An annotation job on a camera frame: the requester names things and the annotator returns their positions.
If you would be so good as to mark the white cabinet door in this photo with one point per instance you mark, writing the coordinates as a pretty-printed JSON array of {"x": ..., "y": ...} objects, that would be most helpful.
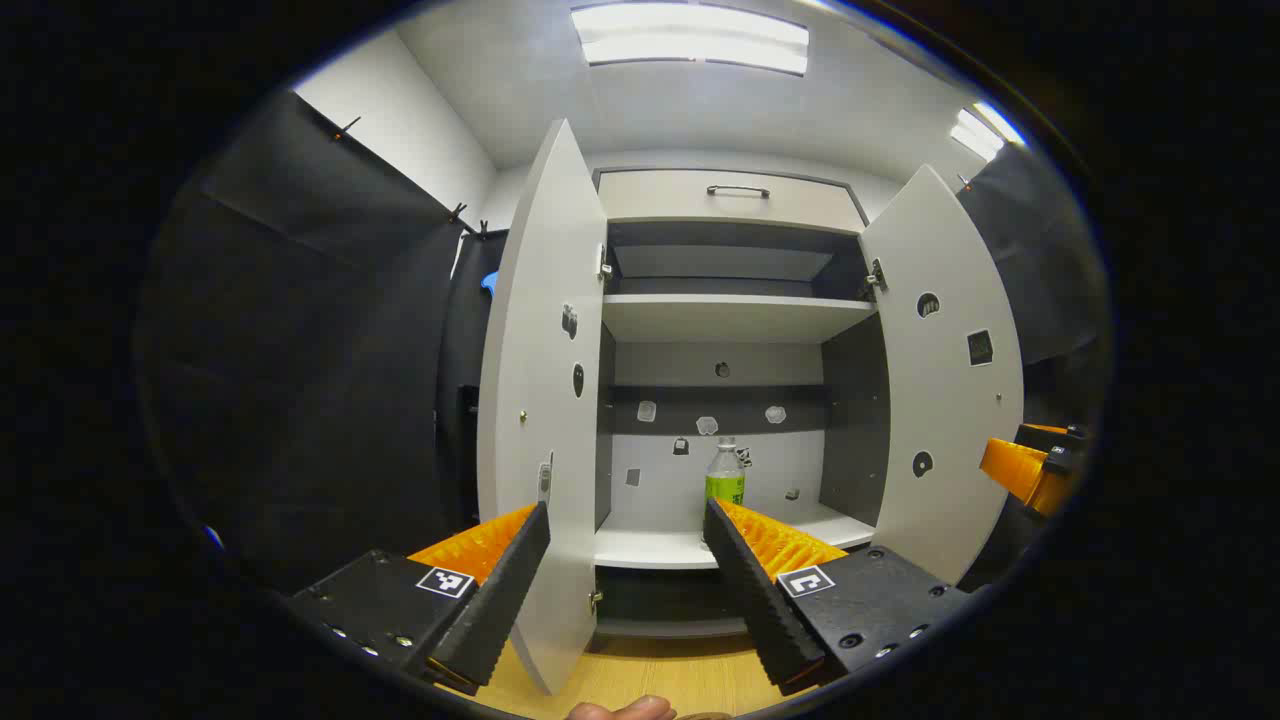
[
  {"x": 940, "y": 400},
  {"x": 540, "y": 350}
]

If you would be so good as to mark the white and grey cabinet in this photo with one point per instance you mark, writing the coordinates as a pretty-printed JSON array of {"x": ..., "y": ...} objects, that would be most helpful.
[{"x": 730, "y": 320}]

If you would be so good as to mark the black backdrop cloth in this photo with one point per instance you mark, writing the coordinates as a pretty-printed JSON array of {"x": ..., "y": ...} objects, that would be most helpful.
[
  {"x": 1040, "y": 250},
  {"x": 300, "y": 350}
]

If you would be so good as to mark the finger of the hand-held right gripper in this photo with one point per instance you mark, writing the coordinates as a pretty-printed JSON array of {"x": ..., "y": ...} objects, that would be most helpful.
[{"x": 1015, "y": 470}]

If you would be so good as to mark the clear green-label bottle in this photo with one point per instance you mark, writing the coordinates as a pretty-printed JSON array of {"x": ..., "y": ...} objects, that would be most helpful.
[{"x": 725, "y": 485}]

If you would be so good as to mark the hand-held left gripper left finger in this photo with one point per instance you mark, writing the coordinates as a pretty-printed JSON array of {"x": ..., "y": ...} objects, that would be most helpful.
[{"x": 500, "y": 600}]

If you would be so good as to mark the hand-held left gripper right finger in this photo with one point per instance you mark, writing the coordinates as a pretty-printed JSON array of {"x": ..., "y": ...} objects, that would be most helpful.
[{"x": 755, "y": 600}]

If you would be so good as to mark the ceiling light panel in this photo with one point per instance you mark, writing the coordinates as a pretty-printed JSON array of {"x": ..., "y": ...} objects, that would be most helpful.
[
  {"x": 690, "y": 35},
  {"x": 985, "y": 130}
]

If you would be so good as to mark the white cabinet drawer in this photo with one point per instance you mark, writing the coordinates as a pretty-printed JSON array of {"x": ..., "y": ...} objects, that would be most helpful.
[{"x": 680, "y": 205}]

